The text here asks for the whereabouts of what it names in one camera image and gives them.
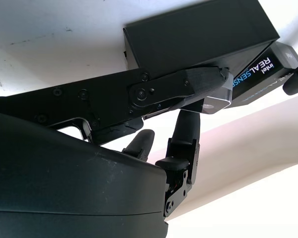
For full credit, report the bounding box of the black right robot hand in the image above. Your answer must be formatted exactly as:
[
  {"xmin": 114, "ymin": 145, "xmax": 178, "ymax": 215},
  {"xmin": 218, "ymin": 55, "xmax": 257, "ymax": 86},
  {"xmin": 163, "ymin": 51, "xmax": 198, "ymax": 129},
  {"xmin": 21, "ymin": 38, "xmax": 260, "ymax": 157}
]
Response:
[{"xmin": 0, "ymin": 65, "xmax": 230, "ymax": 238}]

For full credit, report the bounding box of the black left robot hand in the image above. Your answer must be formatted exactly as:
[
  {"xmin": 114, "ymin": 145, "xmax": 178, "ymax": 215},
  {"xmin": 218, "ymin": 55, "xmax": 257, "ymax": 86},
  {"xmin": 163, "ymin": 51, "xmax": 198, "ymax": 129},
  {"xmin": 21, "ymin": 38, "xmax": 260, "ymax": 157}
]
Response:
[{"xmin": 283, "ymin": 58, "xmax": 298, "ymax": 96}]

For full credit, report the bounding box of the small silver depth camera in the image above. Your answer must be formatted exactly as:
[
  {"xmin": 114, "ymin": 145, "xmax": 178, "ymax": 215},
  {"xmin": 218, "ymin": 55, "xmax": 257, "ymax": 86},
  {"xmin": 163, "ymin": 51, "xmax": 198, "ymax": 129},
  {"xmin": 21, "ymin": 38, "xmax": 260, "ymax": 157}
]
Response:
[{"xmin": 202, "ymin": 71, "xmax": 234, "ymax": 115}]

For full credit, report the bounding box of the black RealSense box lid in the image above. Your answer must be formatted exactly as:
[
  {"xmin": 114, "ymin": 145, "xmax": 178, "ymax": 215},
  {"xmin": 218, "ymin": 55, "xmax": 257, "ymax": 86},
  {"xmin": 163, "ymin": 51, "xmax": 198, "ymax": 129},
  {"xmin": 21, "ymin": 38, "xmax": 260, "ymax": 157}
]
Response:
[{"xmin": 228, "ymin": 41, "xmax": 298, "ymax": 109}]

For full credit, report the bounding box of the black box base with insert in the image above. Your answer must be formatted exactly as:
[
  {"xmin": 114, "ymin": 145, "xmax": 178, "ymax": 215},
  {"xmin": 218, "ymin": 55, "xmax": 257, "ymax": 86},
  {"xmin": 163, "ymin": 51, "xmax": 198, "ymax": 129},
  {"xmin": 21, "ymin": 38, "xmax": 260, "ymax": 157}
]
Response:
[{"xmin": 123, "ymin": 0, "xmax": 281, "ymax": 79}]

